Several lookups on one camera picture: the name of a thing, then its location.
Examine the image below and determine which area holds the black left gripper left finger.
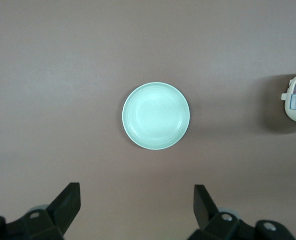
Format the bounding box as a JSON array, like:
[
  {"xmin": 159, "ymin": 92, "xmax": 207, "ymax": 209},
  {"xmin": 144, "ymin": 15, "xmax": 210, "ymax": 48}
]
[{"xmin": 0, "ymin": 182, "xmax": 81, "ymax": 240}]

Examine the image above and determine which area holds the pale green round plate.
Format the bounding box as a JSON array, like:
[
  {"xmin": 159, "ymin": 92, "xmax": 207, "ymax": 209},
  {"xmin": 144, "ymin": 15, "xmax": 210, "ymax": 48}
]
[{"xmin": 122, "ymin": 81, "xmax": 191, "ymax": 151}]

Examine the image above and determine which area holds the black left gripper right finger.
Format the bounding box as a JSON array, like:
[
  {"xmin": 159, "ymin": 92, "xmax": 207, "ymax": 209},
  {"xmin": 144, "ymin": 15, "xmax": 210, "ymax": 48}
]
[{"xmin": 187, "ymin": 184, "xmax": 295, "ymax": 240}]

